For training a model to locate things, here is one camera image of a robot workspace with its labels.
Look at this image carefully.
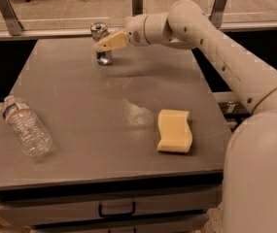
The metal bracket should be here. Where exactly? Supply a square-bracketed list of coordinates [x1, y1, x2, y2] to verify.
[209, 0, 227, 28]
[0, 0, 23, 36]
[131, 0, 143, 16]

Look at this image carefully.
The clear plastic water bottle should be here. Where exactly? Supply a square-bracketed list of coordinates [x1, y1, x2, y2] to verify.
[2, 95, 53, 158]

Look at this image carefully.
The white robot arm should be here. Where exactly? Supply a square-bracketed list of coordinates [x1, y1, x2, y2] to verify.
[95, 0, 277, 233]

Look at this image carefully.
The grey lower drawer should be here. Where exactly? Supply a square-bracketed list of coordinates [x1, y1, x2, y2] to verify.
[30, 214, 209, 233]

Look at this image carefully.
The middle metal bracket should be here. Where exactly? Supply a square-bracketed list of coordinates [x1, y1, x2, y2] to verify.
[131, 0, 143, 16]

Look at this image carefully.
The silver blue redbull can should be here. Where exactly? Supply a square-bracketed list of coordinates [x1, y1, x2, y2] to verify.
[90, 21, 113, 66]

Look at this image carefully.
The black drawer handle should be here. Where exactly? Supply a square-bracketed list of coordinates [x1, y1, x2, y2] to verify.
[98, 202, 136, 218]

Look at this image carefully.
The yellow sponge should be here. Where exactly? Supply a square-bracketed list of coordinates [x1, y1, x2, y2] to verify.
[157, 110, 192, 153]

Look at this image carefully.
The grey drawer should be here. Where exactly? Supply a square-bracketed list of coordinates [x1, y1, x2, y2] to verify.
[0, 185, 223, 226]
[30, 214, 209, 233]

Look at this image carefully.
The left metal bracket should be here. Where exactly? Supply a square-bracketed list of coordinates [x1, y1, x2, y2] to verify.
[0, 0, 23, 36]

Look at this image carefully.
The right metal bracket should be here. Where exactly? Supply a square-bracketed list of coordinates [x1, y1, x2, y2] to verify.
[209, 0, 227, 28]

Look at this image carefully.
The grey upper drawer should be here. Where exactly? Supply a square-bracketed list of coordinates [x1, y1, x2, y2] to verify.
[0, 185, 223, 226]

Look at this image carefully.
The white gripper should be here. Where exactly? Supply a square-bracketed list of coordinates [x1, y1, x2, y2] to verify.
[94, 15, 150, 52]

